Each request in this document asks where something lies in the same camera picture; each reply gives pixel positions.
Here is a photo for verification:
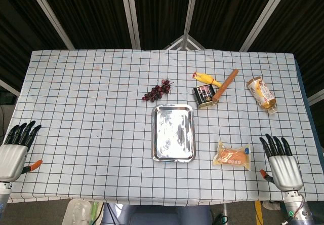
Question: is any plastic bottle with yellow drink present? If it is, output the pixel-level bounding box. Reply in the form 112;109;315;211
247;76;279;116

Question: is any clear plastic bag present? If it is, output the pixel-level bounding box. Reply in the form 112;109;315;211
61;199;92;225

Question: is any metal tray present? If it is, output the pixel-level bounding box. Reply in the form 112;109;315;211
151;104;197;163

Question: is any black tin can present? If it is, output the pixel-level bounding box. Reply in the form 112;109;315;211
192;84;220;109

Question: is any wooden rolling pin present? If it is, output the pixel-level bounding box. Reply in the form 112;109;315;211
212;68;239;102

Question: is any packaged bread in clear wrapper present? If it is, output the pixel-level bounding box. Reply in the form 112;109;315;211
212;140;252;171

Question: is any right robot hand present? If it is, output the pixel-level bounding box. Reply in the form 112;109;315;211
259;133;304;192

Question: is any white checkered tablecloth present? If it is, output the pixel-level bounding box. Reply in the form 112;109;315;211
5;48;324;206

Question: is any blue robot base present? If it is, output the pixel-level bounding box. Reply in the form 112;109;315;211
102;202;212;225

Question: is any bunch of dark red grapes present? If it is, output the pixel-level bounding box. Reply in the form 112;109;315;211
141;79;175;102

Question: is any yellow rubber chicken toy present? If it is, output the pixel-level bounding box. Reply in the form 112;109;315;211
192;71;222;88

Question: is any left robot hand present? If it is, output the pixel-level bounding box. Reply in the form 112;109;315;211
0;120;43;183

